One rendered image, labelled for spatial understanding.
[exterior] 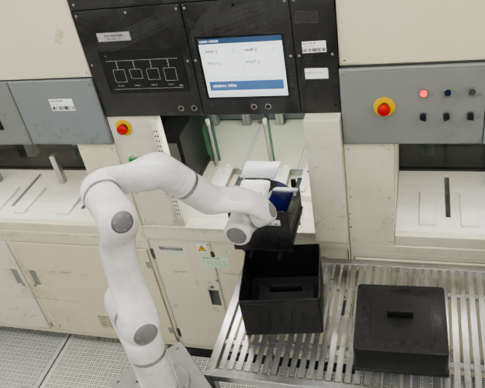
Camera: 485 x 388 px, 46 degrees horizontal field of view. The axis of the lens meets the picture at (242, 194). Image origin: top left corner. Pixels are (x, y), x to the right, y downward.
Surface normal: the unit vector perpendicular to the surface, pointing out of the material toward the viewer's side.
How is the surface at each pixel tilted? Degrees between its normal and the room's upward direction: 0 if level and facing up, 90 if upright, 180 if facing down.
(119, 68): 90
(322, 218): 90
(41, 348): 0
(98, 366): 0
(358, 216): 90
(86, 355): 0
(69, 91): 90
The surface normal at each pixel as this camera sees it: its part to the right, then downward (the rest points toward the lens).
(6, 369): -0.15, -0.80
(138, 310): 0.37, 0.02
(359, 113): -0.25, 0.60
